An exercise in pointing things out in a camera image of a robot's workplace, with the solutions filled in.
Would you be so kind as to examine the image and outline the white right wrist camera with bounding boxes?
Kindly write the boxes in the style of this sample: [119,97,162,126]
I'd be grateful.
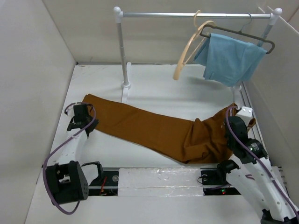
[236,106,253,126]

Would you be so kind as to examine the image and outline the beige wooden hanger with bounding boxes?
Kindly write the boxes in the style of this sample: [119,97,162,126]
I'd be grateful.
[173,10,215,80]

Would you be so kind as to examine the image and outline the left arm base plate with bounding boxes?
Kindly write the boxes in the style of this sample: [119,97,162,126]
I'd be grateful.
[89,168,119,196]

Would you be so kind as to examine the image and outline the light blue towel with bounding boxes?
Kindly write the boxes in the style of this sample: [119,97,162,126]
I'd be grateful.
[193,33,267,87]

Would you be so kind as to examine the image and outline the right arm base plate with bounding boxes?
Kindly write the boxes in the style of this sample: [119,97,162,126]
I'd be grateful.
[197,168,240,196]

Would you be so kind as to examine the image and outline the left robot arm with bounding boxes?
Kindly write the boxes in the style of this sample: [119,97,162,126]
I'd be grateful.
[43,102,105,205]

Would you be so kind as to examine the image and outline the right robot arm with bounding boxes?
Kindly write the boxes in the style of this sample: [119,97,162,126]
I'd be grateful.
[216,116,299,224]

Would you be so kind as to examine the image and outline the brown trousers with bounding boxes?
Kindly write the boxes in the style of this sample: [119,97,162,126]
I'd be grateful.
[83,94,233,164]

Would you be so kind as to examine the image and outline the grey hanger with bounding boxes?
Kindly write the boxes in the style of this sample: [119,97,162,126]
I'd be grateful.
[199,13,277,54]

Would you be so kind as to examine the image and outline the white metal clothes rack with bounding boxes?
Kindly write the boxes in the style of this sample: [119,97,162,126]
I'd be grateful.
[113,7,283,104]

